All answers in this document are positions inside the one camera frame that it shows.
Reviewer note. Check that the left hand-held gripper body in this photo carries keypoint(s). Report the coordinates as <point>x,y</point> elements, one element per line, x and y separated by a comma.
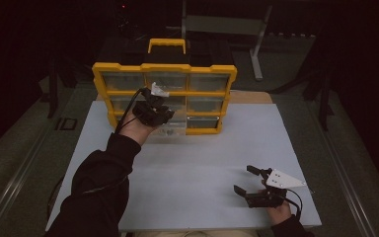
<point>148,110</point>

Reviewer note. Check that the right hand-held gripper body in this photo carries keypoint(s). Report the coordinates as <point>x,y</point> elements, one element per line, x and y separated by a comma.
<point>281,180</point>

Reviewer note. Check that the clear plastic drawer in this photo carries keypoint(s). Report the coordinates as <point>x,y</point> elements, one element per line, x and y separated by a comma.
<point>177,126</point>

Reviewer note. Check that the yellow black drawer organizer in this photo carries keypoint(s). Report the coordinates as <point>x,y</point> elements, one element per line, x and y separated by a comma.
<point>210,67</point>

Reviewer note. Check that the person's left hand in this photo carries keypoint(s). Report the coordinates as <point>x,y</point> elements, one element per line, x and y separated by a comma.
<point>136,130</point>

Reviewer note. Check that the person's right hand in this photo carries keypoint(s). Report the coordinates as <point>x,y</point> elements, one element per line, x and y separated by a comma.
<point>279,214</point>

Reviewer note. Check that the set of clear organizer drawers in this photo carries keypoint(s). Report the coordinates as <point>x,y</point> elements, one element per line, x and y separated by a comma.
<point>207,82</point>

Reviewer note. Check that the dark floor plate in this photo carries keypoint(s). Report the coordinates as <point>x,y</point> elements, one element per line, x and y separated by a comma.
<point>66,124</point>

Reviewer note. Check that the black stand leg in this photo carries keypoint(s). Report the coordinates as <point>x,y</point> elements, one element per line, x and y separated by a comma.
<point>324,98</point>
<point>53,89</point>

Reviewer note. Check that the grey metal stand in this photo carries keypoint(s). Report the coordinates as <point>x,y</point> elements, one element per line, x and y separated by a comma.
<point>223,24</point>

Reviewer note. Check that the metal floor rail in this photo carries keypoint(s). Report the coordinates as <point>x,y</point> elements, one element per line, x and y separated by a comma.
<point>345,171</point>
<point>16,184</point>

